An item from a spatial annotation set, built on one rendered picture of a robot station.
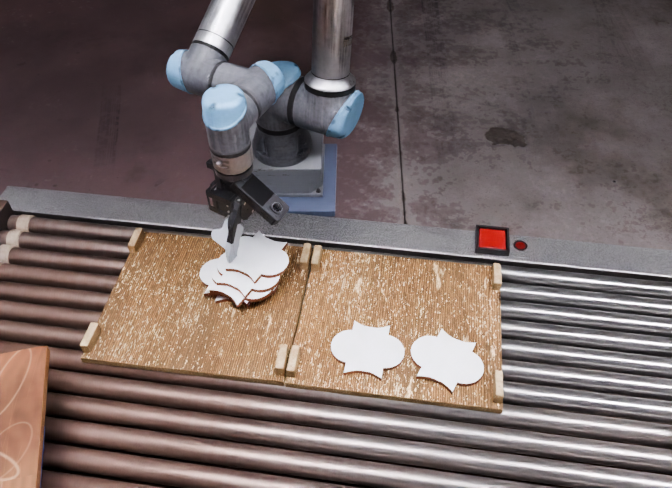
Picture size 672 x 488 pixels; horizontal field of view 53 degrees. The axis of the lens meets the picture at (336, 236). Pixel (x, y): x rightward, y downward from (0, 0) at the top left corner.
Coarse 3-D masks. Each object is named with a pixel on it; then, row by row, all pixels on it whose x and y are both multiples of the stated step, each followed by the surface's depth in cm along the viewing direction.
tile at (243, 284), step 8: (224, 256) 145; (224, 264) 143; (224, 272) 141; (232, 272) 141; (224, 280) 140; (232, 280) 140; (240, 280) 140; (248, 280) 140; (264, 280) 140; (272, 280) 140; (240, 288) 138; (248, 288) 138; (256, 288) 138; (264, 288) 138; (272, 288) 139
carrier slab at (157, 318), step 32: (128, 256) 152; (160, 256) 152; (192, 256) 152; (288, 256) 151; (128, 288) 146; (160, 288) 146; (192, 288) 145; (288, 288) 145; (128, 320) 140; (160, 320) 140; (192, 320) 140; (224, 320) 140; (256, 320) 139; (288, 320) 139; (96, 352) 135; (128, 352) 135; (160, 352) 134; (192, 352) 134; (224, 352) 134; (256, 352) 134; (288, 352) 134
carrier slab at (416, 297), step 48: (336, 288) 145; (384, 288) 145; (432, 288) 144; (480, 288) 144; (480, 336) 136; (288, 384) 130; (336, 384) 129; (384, 384) 129; (432, 384) 128; (480, 384) 128
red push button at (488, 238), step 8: (480, 232) 156; (488, 232) 156; (496, 232) 156; (504, 232) 156; (480, 240) 155; (488, 240) 155; (496, 240) 155; (504, 240) 154; (496, 248) 153; (504, 248) 153
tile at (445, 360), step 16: (432, 336) 135; (448, 336) 135; (416, 352) 132; (432, 352) 132; (448, 352) 132; (464, 352) 132; (432, 368) 130; (448, 368) 130; (464, 368) 130; (480, 368) 130; (448, 384) 127; (464, 384) 128
